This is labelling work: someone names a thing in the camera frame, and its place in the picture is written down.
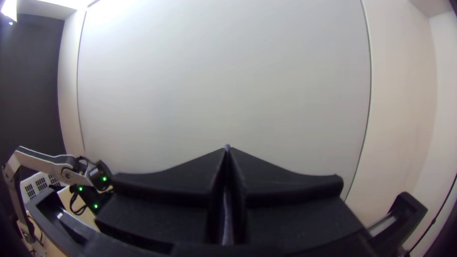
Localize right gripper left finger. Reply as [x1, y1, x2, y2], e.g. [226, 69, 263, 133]
[95, 148, 228, 250]

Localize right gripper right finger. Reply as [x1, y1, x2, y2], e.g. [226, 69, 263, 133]
[228, 147, 365, 247]

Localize white laundry basket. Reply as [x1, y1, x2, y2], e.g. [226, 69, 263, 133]
[20, 171, 67, 201]

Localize black cable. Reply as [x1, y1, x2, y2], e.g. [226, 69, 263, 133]
[406, 174, 457, 256]
[68, 185, 89, 216]

